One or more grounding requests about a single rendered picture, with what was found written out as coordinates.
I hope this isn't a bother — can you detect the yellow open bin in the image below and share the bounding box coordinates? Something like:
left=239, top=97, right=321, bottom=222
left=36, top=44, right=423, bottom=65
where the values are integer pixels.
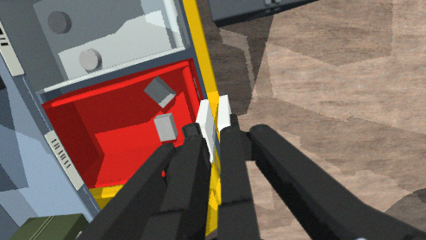
left=89, top=147, right=221, bottom=236

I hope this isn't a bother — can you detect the grey steel block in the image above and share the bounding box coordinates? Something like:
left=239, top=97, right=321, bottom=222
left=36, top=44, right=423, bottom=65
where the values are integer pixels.
left=144, top=76, right=177, bottom=108
left=154, top=113, right=178, bottom=142

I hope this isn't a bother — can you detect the dark grey disc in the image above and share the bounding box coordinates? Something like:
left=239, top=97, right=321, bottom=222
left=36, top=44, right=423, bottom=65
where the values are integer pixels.
left=47, top=11, right=72, bottom=34

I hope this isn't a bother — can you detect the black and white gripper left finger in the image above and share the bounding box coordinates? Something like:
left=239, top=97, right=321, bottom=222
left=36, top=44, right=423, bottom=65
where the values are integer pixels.
left=75, top=99, right=216, bottom=240

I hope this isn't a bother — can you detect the red bin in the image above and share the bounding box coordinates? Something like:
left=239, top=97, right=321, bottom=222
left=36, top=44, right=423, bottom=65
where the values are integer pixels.
left=42, top=59, right=204, bottom=189

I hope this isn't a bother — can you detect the grey metal disc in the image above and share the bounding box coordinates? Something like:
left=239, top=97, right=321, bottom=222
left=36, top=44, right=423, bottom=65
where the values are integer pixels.
left=79, top=48, right=102, bottom=71

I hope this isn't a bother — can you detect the blue-grey metal shelf rack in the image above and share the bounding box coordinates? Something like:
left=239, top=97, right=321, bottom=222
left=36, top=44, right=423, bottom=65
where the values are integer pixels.
left=0, top=0, right=208, bottom=240

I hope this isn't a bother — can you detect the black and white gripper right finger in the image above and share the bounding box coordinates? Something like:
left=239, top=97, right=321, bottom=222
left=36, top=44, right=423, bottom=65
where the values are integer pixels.
left=217, top=95, right=426, bottom=240

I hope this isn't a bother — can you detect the yellow bar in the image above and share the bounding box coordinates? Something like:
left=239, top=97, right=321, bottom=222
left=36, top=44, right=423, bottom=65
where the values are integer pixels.
left=183, top=0, right=220, bottom=142

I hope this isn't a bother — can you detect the grey open bin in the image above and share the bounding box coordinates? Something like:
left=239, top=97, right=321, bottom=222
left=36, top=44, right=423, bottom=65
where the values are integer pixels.
left=0, top=0, right=187, bottom=95

